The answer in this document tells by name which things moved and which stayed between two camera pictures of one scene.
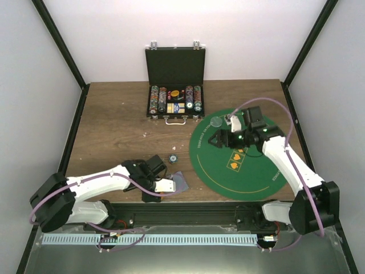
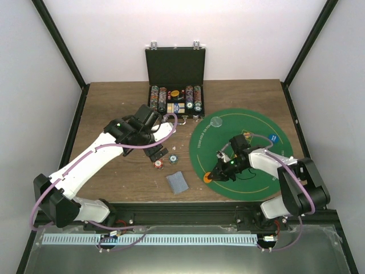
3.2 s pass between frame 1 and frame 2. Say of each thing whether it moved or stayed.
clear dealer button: stayed
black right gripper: moved
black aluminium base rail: stayed
